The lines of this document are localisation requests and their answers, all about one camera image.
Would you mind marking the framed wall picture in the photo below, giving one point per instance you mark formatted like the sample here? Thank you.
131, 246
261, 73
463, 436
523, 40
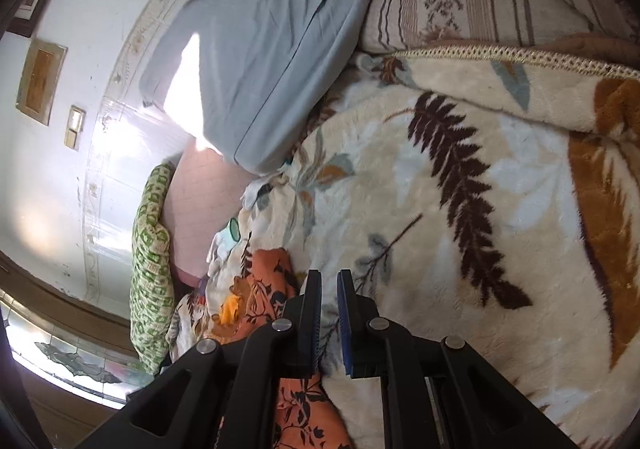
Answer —
40, 79

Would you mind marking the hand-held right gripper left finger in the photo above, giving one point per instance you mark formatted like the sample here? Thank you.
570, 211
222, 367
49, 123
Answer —
313, 314

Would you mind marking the green patterned pillow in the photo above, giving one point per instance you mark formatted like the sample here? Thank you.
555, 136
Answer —
150, 279

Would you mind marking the orange floral garment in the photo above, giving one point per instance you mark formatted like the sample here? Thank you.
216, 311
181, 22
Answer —
265, 289

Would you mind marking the leaf-print fleece blanket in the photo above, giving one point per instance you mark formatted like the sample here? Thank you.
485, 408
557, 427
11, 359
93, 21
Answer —
450, 229

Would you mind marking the light blue pillow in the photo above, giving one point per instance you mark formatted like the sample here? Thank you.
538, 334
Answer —
260, 69

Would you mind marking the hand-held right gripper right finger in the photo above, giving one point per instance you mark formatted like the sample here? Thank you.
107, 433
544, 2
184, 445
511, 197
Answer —
345, 324

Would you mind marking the pink quilted mattress pad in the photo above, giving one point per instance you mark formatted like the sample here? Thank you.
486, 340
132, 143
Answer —
200, 209

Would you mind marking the wall switch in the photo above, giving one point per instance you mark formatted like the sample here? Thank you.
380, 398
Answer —
75, 126

